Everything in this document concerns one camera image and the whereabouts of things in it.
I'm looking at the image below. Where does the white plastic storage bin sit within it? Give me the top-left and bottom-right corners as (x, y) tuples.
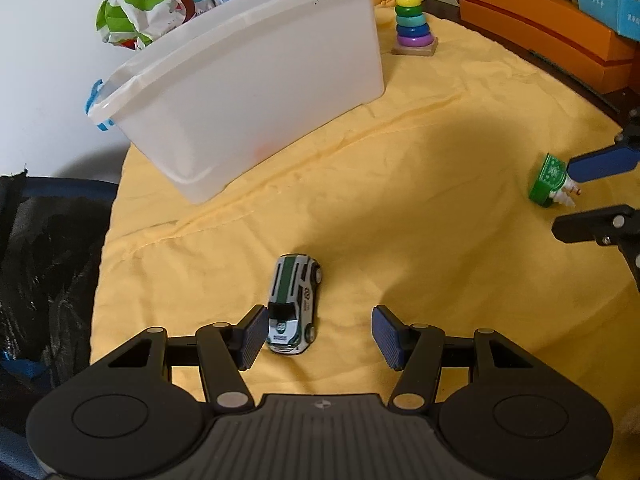
(82, 0), (386, 205)

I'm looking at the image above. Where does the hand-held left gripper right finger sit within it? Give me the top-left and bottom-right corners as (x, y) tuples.
(370, 304), (540, 413)

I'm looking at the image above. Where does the black chair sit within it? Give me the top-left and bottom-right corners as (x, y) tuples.
(0, 167), (121, 480)

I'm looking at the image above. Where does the orange box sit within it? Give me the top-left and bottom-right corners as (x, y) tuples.
(456, 0), (637, 94)

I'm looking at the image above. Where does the green and white snack bag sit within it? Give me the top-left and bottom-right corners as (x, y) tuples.
(96, 0), (197, 52)

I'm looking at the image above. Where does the green toy block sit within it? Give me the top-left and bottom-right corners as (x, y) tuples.
(528, 153), (583, 209)

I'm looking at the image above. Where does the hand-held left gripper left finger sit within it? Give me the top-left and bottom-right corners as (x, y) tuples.
(102, 304), (272, 413)

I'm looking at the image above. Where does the yellow cloth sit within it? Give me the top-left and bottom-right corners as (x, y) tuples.
(89, 0), (640, 480)

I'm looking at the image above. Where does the white toy car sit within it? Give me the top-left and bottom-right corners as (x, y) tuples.
(266, 254), (323, 356)

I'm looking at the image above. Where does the rainbow ring stacking toy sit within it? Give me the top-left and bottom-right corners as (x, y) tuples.
(391, 0), (439, 57)

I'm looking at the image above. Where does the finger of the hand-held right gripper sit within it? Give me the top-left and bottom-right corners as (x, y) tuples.
(566, 112), (640, 184)
(551, 203), (640, 292)

